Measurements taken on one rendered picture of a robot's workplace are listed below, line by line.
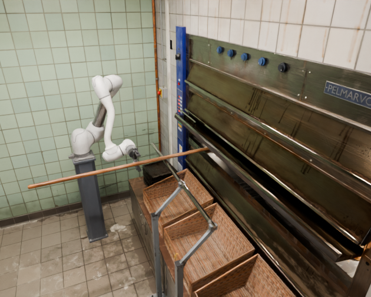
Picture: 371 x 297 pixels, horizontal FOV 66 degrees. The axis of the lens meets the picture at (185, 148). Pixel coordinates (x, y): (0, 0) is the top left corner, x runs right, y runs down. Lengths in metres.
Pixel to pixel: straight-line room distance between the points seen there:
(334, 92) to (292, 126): 0.28
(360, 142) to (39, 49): 2.81
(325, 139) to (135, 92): 2.44
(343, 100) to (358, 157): 0.24
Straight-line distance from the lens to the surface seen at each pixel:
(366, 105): 1.29
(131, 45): 3.32
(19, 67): 3.28
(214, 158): 2.39
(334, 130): 1.40
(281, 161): 1.67
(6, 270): 3.52
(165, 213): 2.74
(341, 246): 1.45
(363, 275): 1.53
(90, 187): 3.05
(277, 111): 1.64
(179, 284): 1.95
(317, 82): 1.43
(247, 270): 2.12
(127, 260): 3.18
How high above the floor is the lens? 2.33
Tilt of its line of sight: 27 degrees down
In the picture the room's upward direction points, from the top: straight up
